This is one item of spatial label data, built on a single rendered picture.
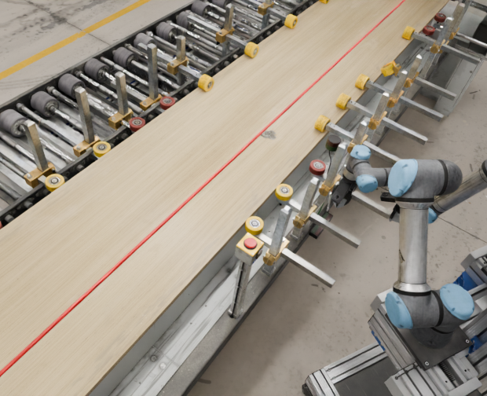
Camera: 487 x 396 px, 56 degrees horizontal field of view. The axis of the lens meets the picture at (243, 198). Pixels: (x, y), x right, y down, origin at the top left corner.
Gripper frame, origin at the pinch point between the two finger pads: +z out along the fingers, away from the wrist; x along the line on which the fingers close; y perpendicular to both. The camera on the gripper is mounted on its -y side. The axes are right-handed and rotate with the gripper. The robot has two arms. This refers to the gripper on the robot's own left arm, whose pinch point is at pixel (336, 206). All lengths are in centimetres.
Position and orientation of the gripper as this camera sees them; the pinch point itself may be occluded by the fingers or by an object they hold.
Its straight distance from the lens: 215.9
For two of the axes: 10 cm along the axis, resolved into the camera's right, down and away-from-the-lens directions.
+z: -1.1, 6.3, 7.7
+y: 5.7, -5.9, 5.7
